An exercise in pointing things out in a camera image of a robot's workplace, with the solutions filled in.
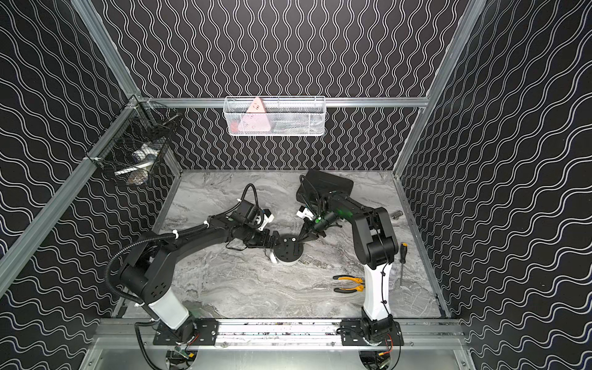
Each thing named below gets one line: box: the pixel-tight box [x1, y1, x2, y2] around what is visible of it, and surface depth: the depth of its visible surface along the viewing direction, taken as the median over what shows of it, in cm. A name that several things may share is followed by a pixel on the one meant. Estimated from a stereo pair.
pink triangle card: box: [237, 96, 271, 132], surface depth 92 cm
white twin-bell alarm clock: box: [273, 234, 304, 266], surface depth 90 cm
